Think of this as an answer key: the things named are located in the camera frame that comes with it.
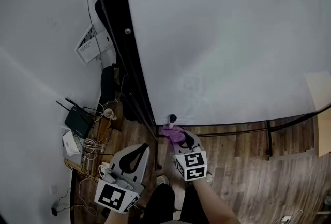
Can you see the person's shoe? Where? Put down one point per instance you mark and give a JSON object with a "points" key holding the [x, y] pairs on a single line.
{"points": [[163, 180], [209, 179]]}

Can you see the grey network switch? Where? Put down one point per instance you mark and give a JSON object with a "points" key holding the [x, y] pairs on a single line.
{"points": [[73, 158]]}

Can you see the white marker pen black cap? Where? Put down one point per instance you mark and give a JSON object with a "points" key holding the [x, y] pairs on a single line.
{"points": [[172, 120]]}

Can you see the black router with antennas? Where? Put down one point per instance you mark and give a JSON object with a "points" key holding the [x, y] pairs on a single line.
{"points": [[77, 122]]}

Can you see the light wooden table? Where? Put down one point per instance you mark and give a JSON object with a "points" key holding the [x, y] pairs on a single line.
{"points": [[324, 135]]}

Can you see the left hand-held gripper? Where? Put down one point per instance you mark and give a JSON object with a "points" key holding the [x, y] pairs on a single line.
{"points": [[110, 197]]}

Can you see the person's black trousers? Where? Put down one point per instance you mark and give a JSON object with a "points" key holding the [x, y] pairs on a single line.
{"points": [[160, 205]]}

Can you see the black office chair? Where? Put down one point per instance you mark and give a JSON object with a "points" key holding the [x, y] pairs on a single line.
{"points": [[107, 83]]}

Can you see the white paper cup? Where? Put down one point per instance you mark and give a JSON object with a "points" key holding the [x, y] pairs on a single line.
{"points": [[109, 113]]}

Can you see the white wall cabinet box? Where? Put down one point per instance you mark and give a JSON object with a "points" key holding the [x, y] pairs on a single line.
{"points": [[88, 49]]}

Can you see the white network device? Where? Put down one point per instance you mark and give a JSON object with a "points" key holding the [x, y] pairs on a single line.
{"points": [[70, 142]]}

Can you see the person's left forearm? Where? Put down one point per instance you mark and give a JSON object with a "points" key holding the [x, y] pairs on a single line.
{"points": [[117, 217]]}

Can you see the white power strip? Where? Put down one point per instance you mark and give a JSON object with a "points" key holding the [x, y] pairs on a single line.
{"points": [[103, 164], [285, 218]]}

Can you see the black power adapter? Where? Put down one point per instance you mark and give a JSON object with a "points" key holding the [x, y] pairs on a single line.
{"points": [[54, 211]]}

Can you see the white wall socket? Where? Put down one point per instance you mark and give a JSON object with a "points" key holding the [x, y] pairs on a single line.
{"points": [[53, 190]]}

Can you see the person's left shoe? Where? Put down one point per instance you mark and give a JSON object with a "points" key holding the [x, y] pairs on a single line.
{"points": [[163, 180]]}

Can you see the person's right shoe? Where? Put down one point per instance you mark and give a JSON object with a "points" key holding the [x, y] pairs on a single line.
{"points": [[209, 179]]}

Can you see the purple cloth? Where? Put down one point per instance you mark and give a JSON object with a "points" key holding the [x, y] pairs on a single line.
{"points": [[173, 133]]}

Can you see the large whiteboard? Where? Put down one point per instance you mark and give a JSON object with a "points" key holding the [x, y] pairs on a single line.
{"points": [[219, 36]]}

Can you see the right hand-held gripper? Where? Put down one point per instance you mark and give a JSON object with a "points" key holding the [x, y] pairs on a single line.
{"points": [[192, 166]]}

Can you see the person's right forearm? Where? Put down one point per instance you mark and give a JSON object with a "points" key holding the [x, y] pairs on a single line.
{"points": [[214, 202]]}

